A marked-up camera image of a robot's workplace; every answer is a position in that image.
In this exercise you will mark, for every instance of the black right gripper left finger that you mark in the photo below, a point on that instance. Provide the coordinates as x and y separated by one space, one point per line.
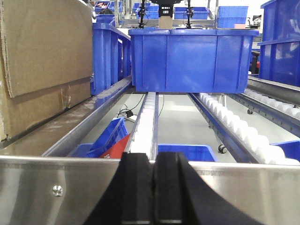
128 198

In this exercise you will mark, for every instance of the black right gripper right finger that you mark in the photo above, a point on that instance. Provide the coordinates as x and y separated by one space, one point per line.
182 197

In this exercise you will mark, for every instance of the brown cardboard carton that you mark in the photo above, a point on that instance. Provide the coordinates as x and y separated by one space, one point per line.
45 60

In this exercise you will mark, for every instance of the blue bin below centre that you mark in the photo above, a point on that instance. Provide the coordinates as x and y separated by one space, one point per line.
192 152

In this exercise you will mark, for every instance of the blue bin below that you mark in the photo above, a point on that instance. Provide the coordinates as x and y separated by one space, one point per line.
290 148
192 152
114 132

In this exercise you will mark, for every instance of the red sheet in bin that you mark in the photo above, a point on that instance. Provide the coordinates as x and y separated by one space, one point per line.
117 149

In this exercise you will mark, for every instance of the white roller track centre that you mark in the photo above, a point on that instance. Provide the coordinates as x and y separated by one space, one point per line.
144 135

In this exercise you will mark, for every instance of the white roller track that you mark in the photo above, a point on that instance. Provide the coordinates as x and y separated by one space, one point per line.
285 115
144 135
243 142

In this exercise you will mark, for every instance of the blue bin below left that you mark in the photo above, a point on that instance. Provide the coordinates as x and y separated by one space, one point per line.
114 132

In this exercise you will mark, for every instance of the blue bin below right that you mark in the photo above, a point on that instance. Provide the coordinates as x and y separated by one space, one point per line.
290 148

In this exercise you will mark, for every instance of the white roller track far right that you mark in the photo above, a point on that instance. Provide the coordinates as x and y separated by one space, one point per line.
285 115

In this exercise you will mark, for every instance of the large blue plastic bin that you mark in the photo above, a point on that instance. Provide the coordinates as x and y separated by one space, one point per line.
191 60

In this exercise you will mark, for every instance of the blue bin left row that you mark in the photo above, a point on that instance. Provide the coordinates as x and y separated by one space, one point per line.
111 55

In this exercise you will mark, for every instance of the blue stacked bins right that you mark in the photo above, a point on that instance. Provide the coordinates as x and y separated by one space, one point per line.
280 46

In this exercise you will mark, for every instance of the steel shelf divider rail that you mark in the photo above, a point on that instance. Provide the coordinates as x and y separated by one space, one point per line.
103 104

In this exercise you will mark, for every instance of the steel shelf front rail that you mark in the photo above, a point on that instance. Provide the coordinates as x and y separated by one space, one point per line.
64 191

